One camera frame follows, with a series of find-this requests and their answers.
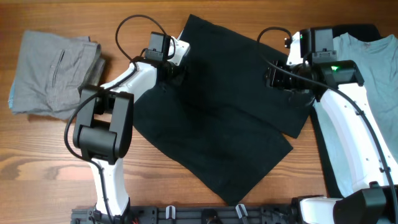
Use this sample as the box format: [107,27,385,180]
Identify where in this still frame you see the light blue t-shirt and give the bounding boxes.
[313,32,397,198]

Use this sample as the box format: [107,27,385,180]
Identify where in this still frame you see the black shorts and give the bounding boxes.
[134,15,313,205]

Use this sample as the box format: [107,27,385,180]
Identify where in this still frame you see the folded grey shorts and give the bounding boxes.
[9,30,105,119]

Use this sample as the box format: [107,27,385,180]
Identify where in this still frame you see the black garment under t-shirt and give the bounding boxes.
[310,24,382,198]

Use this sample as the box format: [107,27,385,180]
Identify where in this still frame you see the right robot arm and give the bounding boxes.
[266,27,397,223]

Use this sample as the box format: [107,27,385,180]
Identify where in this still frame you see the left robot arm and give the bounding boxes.
[65,57,187,223]

